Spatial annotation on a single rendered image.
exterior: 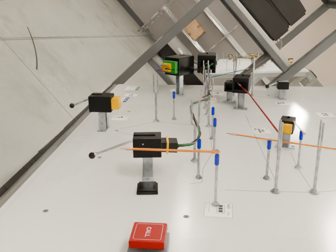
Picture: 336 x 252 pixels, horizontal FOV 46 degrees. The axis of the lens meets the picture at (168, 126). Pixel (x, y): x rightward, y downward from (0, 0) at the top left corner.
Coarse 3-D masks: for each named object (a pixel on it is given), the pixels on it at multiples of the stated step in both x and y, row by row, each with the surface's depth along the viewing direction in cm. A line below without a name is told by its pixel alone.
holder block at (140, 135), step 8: (136, 136) 78; (144, 136) 78; (152, 136) 78; (160, 136) 78; (136, 144) 77; (144, 144) 77; (152, 144) 77; (160, 144) 77; (136, 152) 77; (144, 152) 77; (152, 152) 77; (160, 152) 77
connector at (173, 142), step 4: (164, 140) 78; (168, 140) 79; (172, 140) 79; (176, 140) 79; (164, 144) 77; (172, 144) 78; (176, 144) 78; (164, 148) 78; (168, 148) 78; (172, 148) 78; (176, 148) 78
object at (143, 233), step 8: (136, 224) 58; (144, 224) 58; (152, 224) 58; (160, 224) 58; (136, 232) 56; (144, 232) 56; (152, 232) 56; (160, 232) 56; (128, 240) 54; (136, 240) 54; (144, 240) 54; (152, 240) 54; (160, 240) 54; (144, 248) 55; (152, 248) 54; (160, 248) 54
